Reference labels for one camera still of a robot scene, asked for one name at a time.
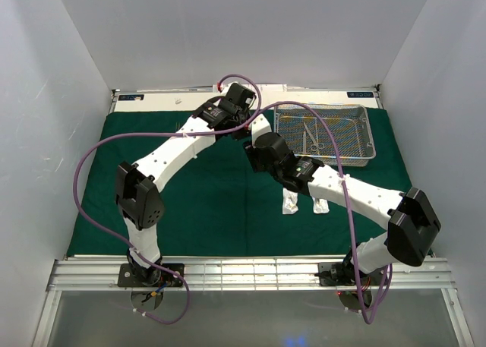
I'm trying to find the metal mesh instrument tray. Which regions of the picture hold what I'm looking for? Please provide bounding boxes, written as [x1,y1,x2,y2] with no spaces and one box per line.
[274,103,376,167]

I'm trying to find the plastic packet printed label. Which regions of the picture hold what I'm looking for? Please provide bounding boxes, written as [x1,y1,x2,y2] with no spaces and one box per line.
[282,188,298,215]

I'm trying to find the green surgical cloth wrap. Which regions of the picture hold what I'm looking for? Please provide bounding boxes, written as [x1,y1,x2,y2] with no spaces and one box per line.
[66,109,417,257]

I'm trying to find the plastic packet black yellow part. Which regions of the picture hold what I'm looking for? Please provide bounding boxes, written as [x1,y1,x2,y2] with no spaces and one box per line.
[312,197,330,214]

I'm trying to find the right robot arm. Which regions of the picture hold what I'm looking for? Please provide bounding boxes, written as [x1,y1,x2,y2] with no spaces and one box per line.
[243,132,441,285]

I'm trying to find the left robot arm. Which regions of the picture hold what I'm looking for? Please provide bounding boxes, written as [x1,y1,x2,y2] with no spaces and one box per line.
[115,83,257,286]

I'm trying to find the steel surgical scissors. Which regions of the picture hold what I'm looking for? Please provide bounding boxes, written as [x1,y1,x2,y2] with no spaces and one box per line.
[303,122,324,153]

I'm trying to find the white paper sheet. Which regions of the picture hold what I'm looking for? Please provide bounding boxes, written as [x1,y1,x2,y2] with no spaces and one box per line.
[257,84,287,93]

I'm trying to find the right blue label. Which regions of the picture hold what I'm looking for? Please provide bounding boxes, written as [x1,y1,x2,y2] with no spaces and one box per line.
[346,91,374,98]

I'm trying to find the blue label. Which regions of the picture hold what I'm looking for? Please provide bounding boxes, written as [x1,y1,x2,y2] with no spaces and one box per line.
[118,94,144,101]
[346,91,374,98]

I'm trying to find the left blue label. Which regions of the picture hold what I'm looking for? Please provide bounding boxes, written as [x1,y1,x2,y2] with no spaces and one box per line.
[118,94,144,101]

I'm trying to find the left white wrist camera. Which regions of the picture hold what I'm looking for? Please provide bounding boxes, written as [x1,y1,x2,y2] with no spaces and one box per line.
[216,81,238,96]

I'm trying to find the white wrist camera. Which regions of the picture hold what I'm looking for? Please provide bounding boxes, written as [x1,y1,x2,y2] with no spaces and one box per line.
[216,81,238,96]
[248,114,272,145]

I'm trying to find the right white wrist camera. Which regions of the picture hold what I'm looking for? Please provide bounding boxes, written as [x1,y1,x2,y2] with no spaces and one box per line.
[248,114,272,145]

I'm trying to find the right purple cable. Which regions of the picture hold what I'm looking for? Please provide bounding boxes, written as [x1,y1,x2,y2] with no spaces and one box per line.
[248,103,392,325]

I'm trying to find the purple cable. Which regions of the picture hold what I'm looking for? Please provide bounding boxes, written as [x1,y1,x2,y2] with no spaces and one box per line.
[248,103,392,325]
[72,73,191,325]

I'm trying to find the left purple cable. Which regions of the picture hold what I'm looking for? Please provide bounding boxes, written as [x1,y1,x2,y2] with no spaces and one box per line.
[72,73,191,325]

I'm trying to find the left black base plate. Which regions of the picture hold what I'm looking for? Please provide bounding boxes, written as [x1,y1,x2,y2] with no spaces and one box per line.
[117,263,183,289]

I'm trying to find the aluminium front rail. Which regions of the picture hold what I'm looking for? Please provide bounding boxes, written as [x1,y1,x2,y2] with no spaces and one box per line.
[47,255,456,292]

